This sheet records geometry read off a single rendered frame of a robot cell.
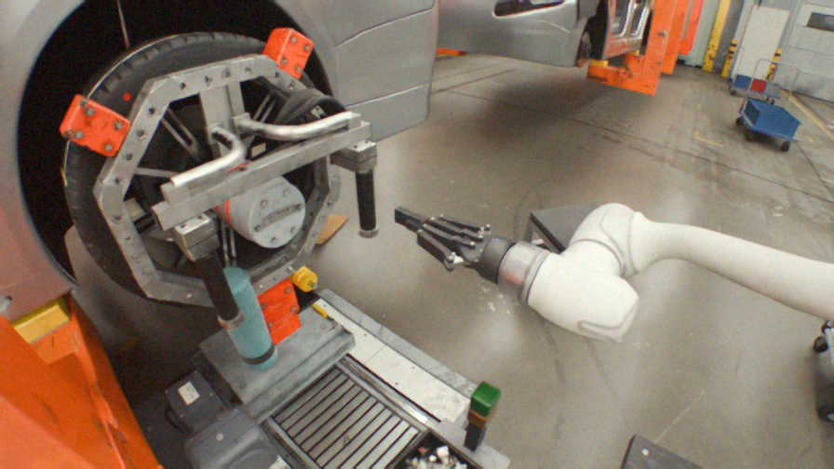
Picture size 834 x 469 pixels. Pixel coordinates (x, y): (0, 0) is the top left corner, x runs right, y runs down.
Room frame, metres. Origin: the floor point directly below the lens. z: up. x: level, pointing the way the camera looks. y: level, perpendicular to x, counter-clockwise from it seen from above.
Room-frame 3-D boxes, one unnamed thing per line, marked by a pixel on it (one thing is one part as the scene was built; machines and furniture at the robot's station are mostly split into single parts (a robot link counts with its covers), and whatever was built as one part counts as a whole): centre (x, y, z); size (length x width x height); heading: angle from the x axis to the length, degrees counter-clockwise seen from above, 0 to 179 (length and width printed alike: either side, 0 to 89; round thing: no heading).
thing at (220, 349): (0.79, 0.52, 0.32); 0.40 x 0.30 x 0.28; 141
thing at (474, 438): (0.33, -0.12, 0.55); 0.03 x 0.03 x 0.21; 51
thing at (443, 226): (0.54, -0.07, 0.83); 0.11 x 0.01 x 0.04; 49
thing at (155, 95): (0.68, 0.39, 0.85); 0.54 x 0.07 x 0.54; 141
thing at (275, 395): (0.79, 0.52, 0.13); 0.50 x 0.36 x 0.10; 141
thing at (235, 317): (0.40, 0.32, 0.83); 0.04 x 0.04 x 0.16
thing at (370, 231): (0.67, 0.10, 0.83); 0.04 x 0.04 x 0.16
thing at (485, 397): (0.33, -0.12, 0.64); 0.04 x 0.04 x 0.04; 51
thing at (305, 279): (0.84, 0.39, 0.51); 0.29 x 0.06 x 0.06; 51
